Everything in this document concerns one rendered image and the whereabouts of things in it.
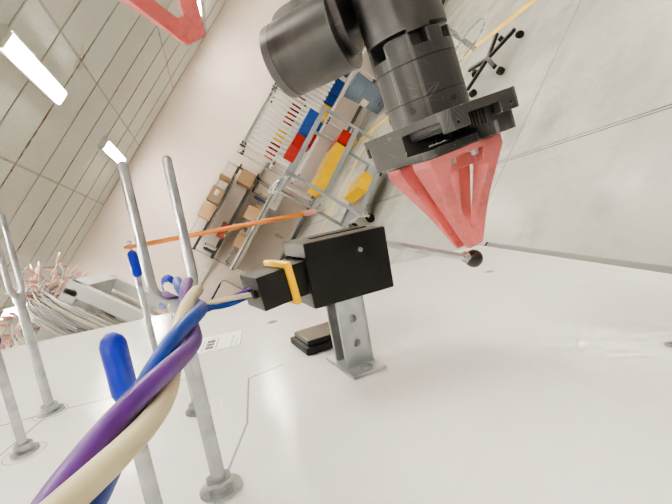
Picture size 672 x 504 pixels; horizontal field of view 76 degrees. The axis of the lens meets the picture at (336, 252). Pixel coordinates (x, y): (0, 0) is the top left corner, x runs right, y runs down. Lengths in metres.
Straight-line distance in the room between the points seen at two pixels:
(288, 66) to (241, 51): 9.01
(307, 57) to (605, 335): 0.27
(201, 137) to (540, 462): 8.64
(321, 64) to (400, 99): 0.07
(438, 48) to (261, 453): 0.26
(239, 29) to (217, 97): 1.42
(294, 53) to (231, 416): 0.25
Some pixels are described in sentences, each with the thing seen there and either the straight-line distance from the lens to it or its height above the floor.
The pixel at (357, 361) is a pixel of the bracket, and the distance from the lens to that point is 0.29.
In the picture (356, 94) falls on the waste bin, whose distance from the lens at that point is 7.36.
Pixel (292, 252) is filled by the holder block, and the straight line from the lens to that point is 0.27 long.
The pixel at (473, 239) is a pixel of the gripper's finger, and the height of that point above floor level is 1.05.
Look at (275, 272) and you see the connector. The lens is 0.25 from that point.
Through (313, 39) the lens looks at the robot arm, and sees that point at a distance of 0.33.
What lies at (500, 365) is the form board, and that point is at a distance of 0.28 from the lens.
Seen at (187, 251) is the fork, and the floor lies 1.22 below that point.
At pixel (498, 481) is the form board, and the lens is 0.19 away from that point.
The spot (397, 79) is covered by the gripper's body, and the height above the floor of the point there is 1.16.
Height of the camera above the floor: 1.20
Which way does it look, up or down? 14 degrees down
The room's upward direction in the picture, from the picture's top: 61 degrees counter-clockwise
